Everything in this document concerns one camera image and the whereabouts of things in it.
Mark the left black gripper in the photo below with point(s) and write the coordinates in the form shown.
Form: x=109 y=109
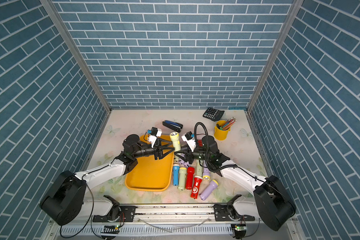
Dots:
x=156 y=151

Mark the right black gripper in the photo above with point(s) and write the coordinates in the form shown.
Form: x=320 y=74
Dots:
x=189 y=156

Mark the green flashlight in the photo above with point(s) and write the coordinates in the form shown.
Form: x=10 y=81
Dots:
x=175 y=138
x=199 y=168
x=182 y=178

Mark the purple flashlight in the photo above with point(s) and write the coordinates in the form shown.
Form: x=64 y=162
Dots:
x=184 y=164
x=208 y=190
x=206 y=174

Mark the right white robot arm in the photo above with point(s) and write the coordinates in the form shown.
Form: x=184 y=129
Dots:
x=273 y=205

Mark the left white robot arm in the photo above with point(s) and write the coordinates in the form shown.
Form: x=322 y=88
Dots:
x=65 y=200

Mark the yellow plastic storage tray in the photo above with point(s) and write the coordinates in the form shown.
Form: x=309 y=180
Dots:
x=146 y=174

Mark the blue flashlight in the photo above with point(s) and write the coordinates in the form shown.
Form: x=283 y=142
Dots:
x=176 y=168

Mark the red flashlight lower plain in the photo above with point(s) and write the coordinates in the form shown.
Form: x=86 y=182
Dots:
x=190 y=178

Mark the black and blue stapler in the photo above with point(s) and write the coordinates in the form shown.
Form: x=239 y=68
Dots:
x=176 y=127

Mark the red flashlight white logo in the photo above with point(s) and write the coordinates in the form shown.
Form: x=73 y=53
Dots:
x=196 y=187

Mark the yellow pen cup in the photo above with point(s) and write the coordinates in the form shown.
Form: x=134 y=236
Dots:
x=220 y=134

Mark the black desk calculator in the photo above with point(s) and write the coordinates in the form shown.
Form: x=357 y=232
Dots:
x=213 y=114

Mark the coloured pens bundle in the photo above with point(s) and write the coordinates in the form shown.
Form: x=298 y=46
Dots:
x=227 y=124

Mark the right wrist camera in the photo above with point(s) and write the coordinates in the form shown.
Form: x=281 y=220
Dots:
x=189 y=138

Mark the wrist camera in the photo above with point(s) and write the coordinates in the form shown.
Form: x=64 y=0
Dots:
x=189 y=138
x=154 y=134

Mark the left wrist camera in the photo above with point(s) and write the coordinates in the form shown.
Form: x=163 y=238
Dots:
x=154 y=134

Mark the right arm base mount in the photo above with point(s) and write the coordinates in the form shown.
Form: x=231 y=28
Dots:
x=239 y=208

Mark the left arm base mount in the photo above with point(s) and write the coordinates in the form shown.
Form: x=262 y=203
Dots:
x=109 y=210

